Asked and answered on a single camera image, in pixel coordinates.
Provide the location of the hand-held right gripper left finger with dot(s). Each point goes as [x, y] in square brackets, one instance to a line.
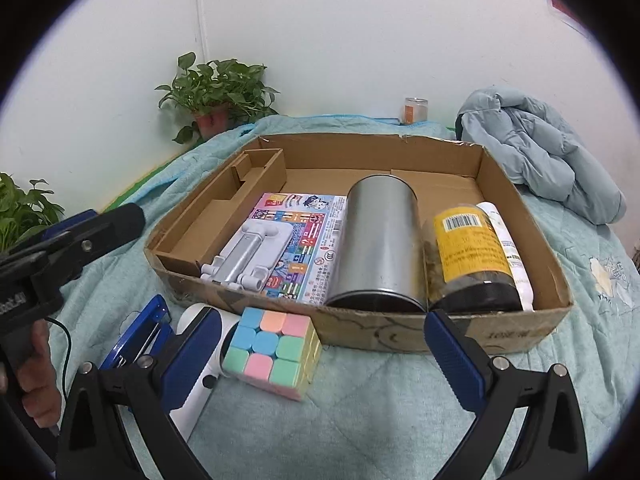
[192, 355]

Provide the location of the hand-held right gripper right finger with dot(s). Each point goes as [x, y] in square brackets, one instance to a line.
[450, 355]

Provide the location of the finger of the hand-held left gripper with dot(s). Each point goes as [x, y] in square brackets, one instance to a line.
[115, 222]
[70, 222]

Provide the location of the pastel cube puzzle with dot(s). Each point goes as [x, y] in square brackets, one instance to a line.
[265, 345]

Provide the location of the yellow label jar black lid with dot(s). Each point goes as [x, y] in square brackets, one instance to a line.
[465, 245]

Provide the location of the white phone stand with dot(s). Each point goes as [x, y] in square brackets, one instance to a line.
[250, 260]

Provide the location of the white printed tube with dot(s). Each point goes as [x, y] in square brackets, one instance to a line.
[505, 240]

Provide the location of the silver metal can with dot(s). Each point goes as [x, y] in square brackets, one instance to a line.
[380, 240]

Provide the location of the cardboard box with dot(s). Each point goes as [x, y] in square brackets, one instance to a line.
[380, 157]

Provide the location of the person's left hand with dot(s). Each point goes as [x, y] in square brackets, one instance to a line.
[40, 385]

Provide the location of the green leafy plant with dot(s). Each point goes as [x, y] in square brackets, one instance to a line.
[25, 205]

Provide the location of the blue stapler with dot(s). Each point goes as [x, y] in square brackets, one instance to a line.
[145, 325]

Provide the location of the white round-headed device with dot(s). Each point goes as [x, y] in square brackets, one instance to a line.
[192, 422]

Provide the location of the colourful printed card box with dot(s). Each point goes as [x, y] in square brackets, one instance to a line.
[310, 240]

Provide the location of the green plant in red pot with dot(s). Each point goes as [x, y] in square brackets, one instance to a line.
[215, 85]

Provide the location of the light blue puffer jacket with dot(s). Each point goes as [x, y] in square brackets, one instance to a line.
[540, 150]

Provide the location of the orange label glass jar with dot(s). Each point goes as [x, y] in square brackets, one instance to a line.
[416, 110]

